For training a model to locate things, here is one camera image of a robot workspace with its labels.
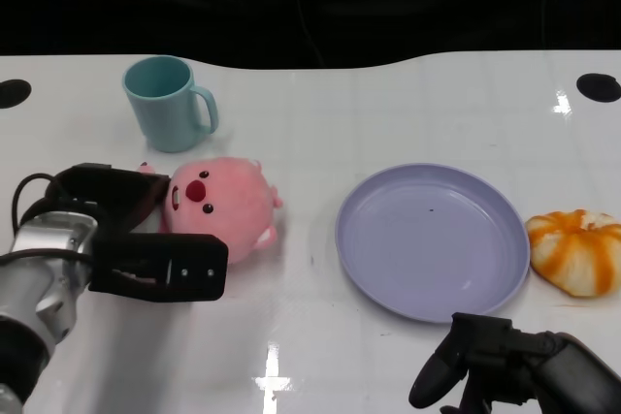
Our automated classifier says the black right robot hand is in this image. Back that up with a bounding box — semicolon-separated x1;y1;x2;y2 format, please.
407;311;621;414

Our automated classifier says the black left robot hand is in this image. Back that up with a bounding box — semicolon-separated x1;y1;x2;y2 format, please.
48;163;230;304

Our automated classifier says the pink plush doll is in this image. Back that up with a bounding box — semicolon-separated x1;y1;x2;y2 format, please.
135;156;285;266

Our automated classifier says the lavender plastic plate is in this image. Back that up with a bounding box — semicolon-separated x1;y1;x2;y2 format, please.
334;163;531;324

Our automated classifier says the orange white plush bun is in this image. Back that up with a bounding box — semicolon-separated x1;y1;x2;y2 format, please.
526;208;621;298

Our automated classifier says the teal plastic mug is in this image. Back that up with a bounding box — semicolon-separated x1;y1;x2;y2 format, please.
121;55;219;153

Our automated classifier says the black table grommet hole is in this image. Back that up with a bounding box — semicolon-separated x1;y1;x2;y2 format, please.
575;73;621;103
0;78;33;109

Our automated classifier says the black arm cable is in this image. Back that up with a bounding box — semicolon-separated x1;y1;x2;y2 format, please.
10;172;64;234

